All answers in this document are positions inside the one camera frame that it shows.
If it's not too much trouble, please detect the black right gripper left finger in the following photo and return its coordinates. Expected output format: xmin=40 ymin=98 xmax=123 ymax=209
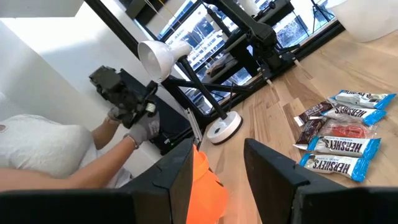
xmin=121 ymin=138 xmax=196 ymax=224

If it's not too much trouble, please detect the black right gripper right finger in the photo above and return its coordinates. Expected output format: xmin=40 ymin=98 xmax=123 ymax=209
xmin=243 ymin=138 xmax=311 ymax=224

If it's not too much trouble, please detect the orange pumpkin face bucket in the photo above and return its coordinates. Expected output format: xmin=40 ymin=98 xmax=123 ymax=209
xmin=185 ymin=144 xmax=230 ymax=224

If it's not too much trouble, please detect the red wrapped candy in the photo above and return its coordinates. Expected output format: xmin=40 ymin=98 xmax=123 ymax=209
xmin=320 ymin=119 xmax=379 ymax=139

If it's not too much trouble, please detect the person's hand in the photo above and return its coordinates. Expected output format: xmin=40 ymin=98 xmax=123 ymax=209
xmin=106 ymin=106 xmax=126 ymax=126
xmin=124 ymin=110 xmax=161 ymax=147

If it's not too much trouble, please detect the white desk lamp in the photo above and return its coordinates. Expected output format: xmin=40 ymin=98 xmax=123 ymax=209
xmin=137 ymin=39 xmax=244 ymax=146

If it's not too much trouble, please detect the person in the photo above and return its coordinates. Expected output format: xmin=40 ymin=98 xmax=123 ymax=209
xmin=0 ymin=105 xmax=162 ymax=191

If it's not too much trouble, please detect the black tripod stand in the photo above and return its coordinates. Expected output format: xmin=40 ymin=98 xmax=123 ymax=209
xmin=309 ymin=0 xmax=337 ymax=34

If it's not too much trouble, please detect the white ghost face bucket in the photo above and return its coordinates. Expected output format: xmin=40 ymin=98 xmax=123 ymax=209
xmin=325 ymin=0 xmax=398 ymax=44

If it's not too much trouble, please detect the silver metal bracket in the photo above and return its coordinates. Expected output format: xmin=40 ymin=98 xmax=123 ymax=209
xmin=183 ymin=107 xmax=203 ymax=147

